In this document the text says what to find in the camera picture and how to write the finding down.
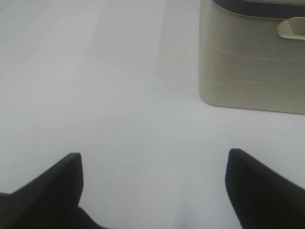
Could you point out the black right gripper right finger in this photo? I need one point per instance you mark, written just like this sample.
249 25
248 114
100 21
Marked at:
261 198

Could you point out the beige plastic basket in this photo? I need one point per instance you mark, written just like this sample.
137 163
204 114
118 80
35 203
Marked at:
252 54

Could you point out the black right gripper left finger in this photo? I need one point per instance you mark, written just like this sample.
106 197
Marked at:
50 201

